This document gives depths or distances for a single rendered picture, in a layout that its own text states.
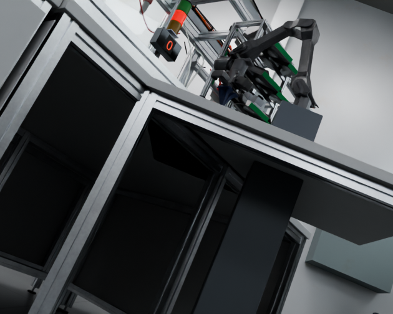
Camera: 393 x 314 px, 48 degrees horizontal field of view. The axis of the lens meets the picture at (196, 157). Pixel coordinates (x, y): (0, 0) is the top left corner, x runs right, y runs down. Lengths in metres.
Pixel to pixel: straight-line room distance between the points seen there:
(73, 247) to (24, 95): 0.38
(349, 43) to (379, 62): 0.50
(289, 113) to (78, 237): 0.75
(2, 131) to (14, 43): 0.18
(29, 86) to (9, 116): 0.08
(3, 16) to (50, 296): 0.62
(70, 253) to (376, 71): 5.97
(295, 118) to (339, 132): 4.71
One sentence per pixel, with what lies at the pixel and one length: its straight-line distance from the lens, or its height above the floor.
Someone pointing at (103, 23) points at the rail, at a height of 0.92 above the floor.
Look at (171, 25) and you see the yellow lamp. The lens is 1.77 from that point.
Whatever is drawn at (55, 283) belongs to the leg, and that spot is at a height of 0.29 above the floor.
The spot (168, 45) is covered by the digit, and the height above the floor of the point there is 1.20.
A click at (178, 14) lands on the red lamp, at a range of 1.80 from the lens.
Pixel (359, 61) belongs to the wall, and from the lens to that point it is 6.70.
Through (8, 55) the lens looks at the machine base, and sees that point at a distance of 0.99.
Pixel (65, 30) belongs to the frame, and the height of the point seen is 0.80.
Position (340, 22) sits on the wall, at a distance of 6.95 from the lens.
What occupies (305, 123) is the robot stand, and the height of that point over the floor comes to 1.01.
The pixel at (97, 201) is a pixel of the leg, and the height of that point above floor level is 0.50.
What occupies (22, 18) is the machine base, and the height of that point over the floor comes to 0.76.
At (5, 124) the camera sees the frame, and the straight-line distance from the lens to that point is 0.98.
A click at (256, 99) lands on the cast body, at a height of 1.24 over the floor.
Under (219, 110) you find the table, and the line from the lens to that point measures 1.15.
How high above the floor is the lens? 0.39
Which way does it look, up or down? 17 degrees up
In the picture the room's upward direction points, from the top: 24 degrees clockwise
